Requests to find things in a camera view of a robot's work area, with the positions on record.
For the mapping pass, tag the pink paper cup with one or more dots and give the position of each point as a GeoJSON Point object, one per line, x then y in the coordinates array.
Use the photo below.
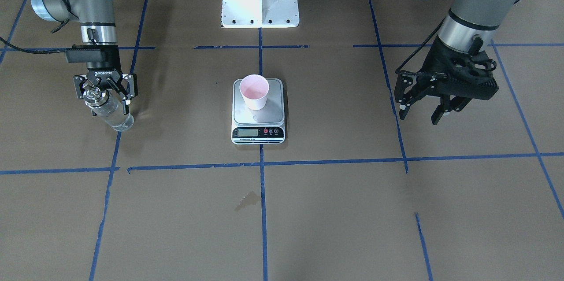
{"type": "Point", "coordinates": [254, 90]}

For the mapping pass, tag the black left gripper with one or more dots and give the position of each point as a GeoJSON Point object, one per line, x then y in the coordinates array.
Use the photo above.
{"type": "Point", "coordinates": [432, 62]}

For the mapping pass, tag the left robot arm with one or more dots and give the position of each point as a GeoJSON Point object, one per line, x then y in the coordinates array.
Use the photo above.
{"type": "Point", "coordinates": [466, 20]}

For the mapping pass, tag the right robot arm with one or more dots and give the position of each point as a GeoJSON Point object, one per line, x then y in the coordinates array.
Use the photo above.
{"type": "Point", "coordinates": [96, 19]}

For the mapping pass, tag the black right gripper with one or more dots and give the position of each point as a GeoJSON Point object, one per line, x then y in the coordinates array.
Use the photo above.
{"type": "Point", "coordinates": [104, 74]}

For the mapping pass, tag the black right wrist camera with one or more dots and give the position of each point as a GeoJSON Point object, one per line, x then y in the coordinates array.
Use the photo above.
{"type": "Point", "coordinates": [98, 56]}

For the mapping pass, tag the white digital kitchen scale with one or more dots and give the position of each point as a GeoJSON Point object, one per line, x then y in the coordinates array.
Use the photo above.
{"type": "Point", "coordinates": [264, 126]}

